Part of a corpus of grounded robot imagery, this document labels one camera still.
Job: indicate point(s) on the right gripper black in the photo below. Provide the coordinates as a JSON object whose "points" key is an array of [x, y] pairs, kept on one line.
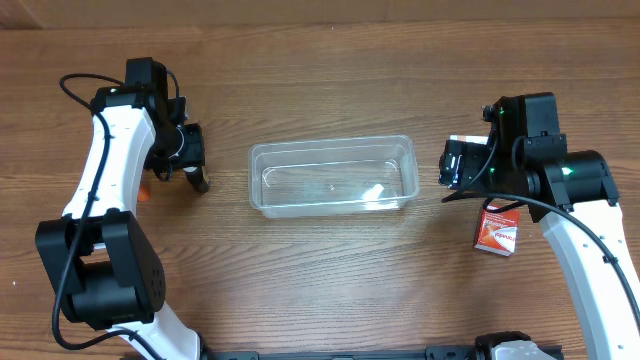
{"points": [[469, 155]]}

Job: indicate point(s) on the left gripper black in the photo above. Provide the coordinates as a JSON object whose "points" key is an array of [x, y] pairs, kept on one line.
{"points": [[192, 151]]}

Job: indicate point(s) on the dark tube with white cap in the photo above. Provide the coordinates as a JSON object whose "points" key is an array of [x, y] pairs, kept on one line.
{"points": [[198, 178]]}

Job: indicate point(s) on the white Hansaplast plaster box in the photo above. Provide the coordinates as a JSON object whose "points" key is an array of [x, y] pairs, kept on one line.
{"points": [[482, 140]]}

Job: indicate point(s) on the orange tube with white cap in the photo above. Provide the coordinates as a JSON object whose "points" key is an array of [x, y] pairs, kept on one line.
{"points": [[144, 193]]}

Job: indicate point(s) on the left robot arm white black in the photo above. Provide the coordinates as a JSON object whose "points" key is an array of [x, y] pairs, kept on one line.
{"points": [[107, 278]]}

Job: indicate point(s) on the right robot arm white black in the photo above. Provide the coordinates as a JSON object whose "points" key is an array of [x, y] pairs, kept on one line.
{"points": [[572, 196]]}

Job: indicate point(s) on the clear plastic container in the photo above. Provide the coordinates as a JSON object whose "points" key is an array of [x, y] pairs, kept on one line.
{"points": [[332, 176]]}

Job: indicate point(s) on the red Panadol box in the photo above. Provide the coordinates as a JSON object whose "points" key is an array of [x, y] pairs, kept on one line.
{"points": [[497, 232]]}

